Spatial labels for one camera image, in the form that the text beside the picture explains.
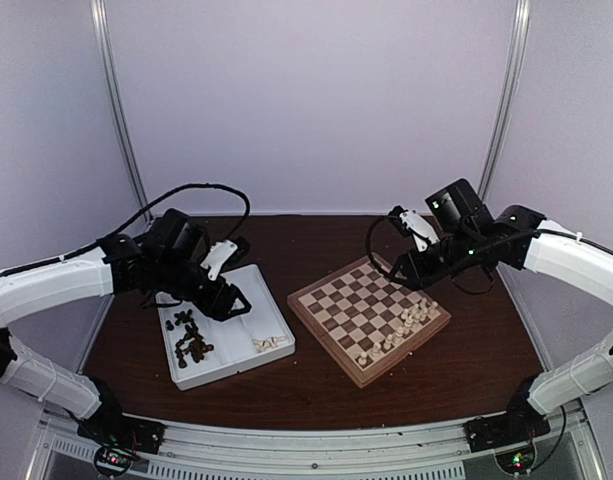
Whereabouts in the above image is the aluminium frame post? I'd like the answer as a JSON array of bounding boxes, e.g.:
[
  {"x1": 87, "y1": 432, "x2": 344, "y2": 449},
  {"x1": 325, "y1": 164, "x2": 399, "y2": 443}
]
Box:
[
  {"x1": 90, "y1": 0, "x2": 148, "y2": 208},
  {"x1": 478, "y1": 0, "x2": 532, "y2": 200}
]

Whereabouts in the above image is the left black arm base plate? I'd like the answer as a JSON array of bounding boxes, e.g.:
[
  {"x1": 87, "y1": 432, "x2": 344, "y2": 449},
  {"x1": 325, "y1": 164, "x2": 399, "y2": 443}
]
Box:
[{"x1": 76, "y1": 417, "x2": 165, "y2": 454}]

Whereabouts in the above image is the controller board with leds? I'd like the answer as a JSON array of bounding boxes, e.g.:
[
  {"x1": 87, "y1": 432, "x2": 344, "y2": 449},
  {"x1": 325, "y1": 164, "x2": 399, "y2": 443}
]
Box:
[
  {"x1": 495, "y1": 450, "x2": 536, "y2": 475},
  {"x1": 93, "y1": 446, "x2": 134, "y2": 476}
]

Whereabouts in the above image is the pile of dark chess pieces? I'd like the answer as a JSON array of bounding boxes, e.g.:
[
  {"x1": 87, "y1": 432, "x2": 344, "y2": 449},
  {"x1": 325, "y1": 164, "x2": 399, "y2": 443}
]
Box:
[{"x1": 165, "y1": 310, "x2": 214, "y2": 369}]

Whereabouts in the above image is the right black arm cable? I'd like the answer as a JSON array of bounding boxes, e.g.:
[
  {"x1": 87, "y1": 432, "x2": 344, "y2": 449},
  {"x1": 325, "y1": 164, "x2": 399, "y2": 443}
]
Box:
[{"x1": 365, "y1": 214, "x2": 402, "y2": 281}]

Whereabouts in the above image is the front aluminium frame rail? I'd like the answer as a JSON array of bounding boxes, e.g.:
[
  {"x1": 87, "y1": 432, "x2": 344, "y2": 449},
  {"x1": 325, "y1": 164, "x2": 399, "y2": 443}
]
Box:
[{"x1": 23, "y1": 392, "x2": 612, "y2": 480}]

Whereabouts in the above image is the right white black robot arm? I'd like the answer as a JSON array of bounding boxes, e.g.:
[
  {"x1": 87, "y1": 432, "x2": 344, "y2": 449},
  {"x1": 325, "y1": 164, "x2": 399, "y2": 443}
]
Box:
[{"x1": 388, "y1": 179, "x2": 613, "y2": 442}]

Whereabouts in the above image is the left aluminium frame post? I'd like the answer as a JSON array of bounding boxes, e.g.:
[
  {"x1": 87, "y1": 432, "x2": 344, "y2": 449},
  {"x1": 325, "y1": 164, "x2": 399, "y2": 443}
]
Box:
[{"x1": 90, "y1": 0, "x2": 148, "y2": 208}]

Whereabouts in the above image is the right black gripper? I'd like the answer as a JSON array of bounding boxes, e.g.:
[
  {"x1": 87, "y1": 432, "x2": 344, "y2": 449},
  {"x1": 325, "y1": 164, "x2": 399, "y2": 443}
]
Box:
[{"x1": 389, "y1": 229, "x2": 483, "y2": 291}]

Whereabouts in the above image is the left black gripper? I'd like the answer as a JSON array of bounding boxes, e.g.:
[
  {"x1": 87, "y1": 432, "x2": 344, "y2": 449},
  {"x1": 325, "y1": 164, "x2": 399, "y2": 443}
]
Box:
[{"x1": 155, "y1": 255, "x2": 252, "y2": 322}]

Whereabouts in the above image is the left controller board with LEDs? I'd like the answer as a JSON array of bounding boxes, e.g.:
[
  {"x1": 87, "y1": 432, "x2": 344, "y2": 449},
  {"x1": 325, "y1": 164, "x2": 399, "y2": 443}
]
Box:
[{"x1": 93, "y1": 446, "x2": 134, "y2": 476}]

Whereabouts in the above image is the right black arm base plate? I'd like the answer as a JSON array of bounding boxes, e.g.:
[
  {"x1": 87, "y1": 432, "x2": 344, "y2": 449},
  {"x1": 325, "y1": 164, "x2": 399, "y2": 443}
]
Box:
[{"x1": 463, "y1": 413, "x2": 551, "y2": 453}]

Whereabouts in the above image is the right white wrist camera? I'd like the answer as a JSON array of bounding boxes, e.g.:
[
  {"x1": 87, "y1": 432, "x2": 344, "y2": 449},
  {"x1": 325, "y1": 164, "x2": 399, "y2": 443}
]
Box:
[{"x1": 389, "y1": 206, "x2": 439, "y2": 253}]

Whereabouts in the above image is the white plastic compartment tray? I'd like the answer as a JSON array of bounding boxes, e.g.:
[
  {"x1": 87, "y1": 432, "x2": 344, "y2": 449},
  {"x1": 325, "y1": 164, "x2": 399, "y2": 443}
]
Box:
[{"x1": 155, "y1": 264, "x2": 296, "y2": 391}]

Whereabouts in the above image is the right aluminium frame post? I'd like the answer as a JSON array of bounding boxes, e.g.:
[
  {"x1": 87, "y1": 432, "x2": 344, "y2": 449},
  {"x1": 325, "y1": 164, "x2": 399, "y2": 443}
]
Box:
[{"x1": 478, "y1": 0, "x2": 532, "y2": 200}]

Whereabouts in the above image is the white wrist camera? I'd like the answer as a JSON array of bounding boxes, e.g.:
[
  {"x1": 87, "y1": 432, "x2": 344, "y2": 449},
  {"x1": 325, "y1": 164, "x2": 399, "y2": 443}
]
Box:
[
  {"x1": 200, "y1": 236, "x2": 251, "y2": 281},
  {"x1": 389, "y1": 206, "x2": 439, "y2": 253}
]

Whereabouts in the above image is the pile of light chess pieces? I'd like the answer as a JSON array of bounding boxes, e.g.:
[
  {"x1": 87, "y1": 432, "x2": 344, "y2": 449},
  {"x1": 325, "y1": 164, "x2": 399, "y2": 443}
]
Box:
[{"x1": 252, "y1": 335, "x2": 294, "y2": 354}]

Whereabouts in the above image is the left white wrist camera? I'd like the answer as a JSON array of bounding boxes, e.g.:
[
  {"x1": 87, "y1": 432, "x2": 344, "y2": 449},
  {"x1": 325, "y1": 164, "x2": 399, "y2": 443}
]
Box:
[{"x1": 200, "y1": 236, "x2": 251, "y2": 281}]

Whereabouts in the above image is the light chess pawn piece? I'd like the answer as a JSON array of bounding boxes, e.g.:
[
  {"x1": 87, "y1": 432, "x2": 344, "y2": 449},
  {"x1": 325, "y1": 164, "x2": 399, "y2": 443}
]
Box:
[{"x1": 428, "y1": 301, "x2": 440, "y2": 318}]

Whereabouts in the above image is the right controller board with LEDs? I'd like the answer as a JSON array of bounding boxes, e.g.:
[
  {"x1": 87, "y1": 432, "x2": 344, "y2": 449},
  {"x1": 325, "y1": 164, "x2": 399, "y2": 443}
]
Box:
[{"x1": 495, "y1": 450, "x2": 536, "y2": 475}]

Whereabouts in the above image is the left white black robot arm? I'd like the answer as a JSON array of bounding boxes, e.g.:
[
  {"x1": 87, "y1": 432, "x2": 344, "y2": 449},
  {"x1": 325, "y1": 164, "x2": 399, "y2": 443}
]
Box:
[{"x1": 0, "y1": 209, "x2": 251, "y2": 444}]

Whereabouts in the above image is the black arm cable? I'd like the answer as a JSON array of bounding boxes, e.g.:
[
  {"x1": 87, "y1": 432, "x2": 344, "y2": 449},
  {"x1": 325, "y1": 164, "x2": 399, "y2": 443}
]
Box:
[
  {"x1": 365, "y1": 214, "x2": 402, "y2": 281},
  {"x1": 55, "y1": 182, "x2": 251, "y2": 266}
]

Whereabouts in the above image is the light chess queen piece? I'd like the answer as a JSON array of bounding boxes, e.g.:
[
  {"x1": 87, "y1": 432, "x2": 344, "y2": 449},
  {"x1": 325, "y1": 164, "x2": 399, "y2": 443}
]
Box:
[{"x1": 382, "y1": 334, "x2": 393, "y2": 352}]

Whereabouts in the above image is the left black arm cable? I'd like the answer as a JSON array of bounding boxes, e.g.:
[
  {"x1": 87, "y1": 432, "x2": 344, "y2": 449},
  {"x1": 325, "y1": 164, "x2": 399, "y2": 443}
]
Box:
[{"x1": 55, "y1": 182, "x2": 251, "y2": 266}]

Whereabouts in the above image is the wooden chess board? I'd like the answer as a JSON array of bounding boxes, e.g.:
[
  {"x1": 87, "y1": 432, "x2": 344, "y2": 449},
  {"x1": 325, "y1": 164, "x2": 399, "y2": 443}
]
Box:
[{"x1": 287, "y1": 256, "x2": 451, "y2": 388}]

